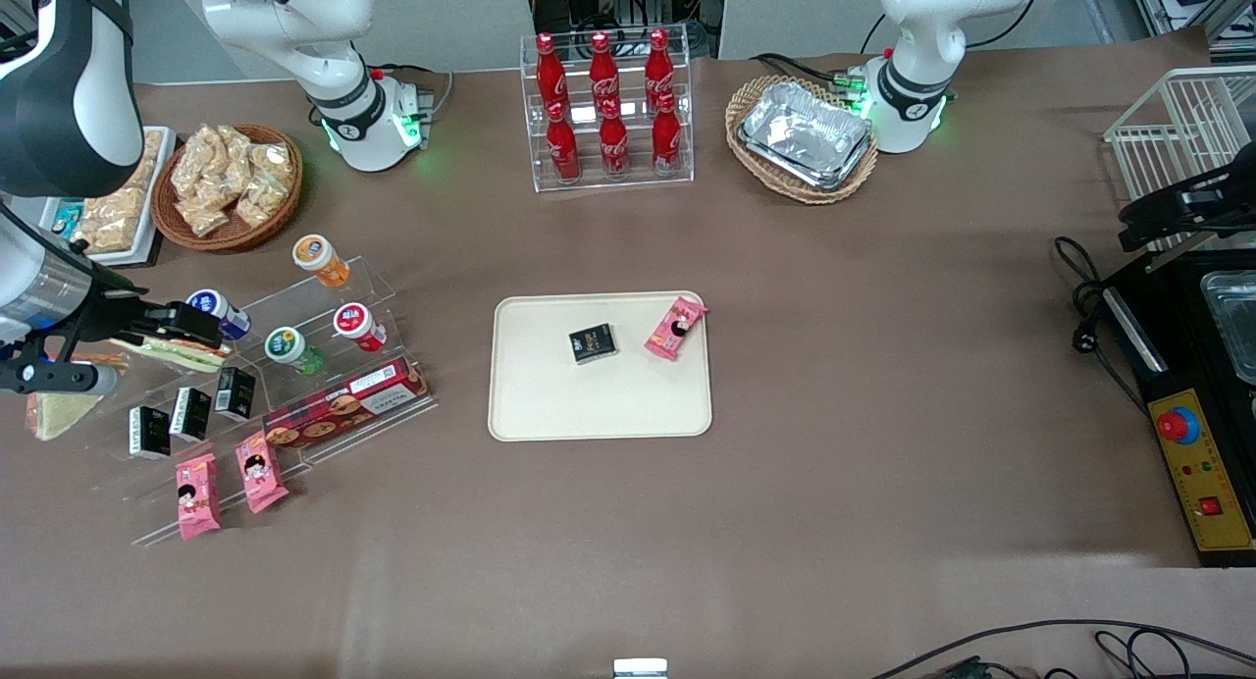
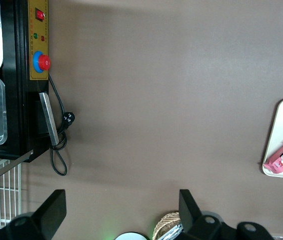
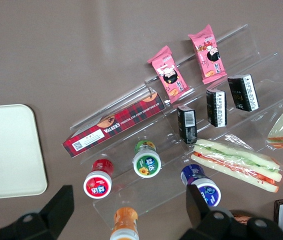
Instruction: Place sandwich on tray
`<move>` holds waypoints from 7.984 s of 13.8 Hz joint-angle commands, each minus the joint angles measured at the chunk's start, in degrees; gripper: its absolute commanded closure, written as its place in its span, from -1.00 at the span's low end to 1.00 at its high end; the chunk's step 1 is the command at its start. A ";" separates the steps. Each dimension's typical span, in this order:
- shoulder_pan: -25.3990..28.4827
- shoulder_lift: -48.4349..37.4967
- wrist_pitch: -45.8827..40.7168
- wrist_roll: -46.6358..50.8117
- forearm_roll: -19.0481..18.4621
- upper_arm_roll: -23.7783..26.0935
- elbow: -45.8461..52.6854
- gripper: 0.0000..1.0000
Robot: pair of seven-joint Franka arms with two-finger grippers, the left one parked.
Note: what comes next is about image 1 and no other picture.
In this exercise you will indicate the orange capped drink bottle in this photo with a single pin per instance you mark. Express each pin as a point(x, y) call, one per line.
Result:
point(322, 260)

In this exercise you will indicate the aluminium foil tray stack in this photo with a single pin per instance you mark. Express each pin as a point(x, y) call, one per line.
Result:
point(805, 134)

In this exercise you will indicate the red cookie box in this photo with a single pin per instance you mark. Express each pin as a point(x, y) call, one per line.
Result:
point(343, 404)

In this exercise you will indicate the long pack of crackers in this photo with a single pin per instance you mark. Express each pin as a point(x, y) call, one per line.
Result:
point(118, 208)

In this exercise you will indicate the clear acrylic bottle rack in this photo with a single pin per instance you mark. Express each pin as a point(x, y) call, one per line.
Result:
point(633, 174)

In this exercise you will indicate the dark brown wicker basket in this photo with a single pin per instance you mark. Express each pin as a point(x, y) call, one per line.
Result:
point(235, 237)

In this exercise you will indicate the red emergency stop button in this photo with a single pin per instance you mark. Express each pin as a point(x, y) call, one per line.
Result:
point(1177, 425)

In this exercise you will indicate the cream plastic tray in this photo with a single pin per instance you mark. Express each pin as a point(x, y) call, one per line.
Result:
point(549, 404)

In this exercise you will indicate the triangle sandwich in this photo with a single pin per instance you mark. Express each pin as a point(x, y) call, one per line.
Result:
point(172, 355)
point(64, 412)

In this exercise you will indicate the green capped drink bottle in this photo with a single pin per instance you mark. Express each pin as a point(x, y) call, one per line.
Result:
point(292, 350)

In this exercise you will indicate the red cola bottle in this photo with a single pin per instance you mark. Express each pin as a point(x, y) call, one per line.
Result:
point(602, 73)
point(658, 69)
point(563, 149)
point(614, 146)
point(547, 76)
point(666, 141)

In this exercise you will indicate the light wicker basket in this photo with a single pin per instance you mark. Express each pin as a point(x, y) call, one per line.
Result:
point(746, 164)

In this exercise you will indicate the small black snack box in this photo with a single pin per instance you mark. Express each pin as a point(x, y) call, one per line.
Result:
point(235, 392)
point(149, 433)
point(190, 414)
point(594, 343)

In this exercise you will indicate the small silver white device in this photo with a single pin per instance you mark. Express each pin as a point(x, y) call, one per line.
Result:
point(640, 669)

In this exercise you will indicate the brown table cover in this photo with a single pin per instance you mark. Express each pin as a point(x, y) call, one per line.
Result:
point(883, 414)

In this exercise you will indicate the steel food container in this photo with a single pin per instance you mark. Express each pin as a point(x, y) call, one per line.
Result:
point(1234, 316)

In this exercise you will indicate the clear bag of crackers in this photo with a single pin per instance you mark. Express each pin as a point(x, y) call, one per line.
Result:
point(201, 159)
point(260, 154)
point(260, 200)
point(203, 216)

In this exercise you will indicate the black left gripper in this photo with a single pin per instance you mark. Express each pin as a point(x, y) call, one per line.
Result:
point(1190, 204)

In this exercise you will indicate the clear acrylic tiered stand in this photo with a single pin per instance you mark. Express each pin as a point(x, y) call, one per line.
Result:
point(383, 287)

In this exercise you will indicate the white rectangular snack tray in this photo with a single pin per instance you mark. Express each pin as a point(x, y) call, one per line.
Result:
point(147, 237)

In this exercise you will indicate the black sealing machine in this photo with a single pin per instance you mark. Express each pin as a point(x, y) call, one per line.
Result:
point(1202, 365)

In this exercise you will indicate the dark equipment rack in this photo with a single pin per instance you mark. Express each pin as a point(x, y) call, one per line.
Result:
point(628, 2)

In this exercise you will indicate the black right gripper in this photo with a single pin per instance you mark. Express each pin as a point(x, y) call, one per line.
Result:
point(116, 309)

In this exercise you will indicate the pink girl snack packet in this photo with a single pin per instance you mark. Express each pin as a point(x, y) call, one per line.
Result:
point(197, 497)
point(261, 473)
point(675, 330)

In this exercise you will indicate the blue capped drink bottle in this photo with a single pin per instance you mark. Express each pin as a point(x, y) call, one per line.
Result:
point(218, 313)

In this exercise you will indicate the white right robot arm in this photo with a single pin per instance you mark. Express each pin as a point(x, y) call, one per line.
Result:
point(334, 31)

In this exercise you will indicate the small teal snack packet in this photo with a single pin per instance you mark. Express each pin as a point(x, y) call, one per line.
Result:
point(67, 220)

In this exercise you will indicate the aluminium frame structure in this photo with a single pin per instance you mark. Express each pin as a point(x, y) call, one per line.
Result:
point(1192, 2)

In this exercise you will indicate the red capped drink bottle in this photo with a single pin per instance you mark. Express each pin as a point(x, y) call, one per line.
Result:
point(359, 327)

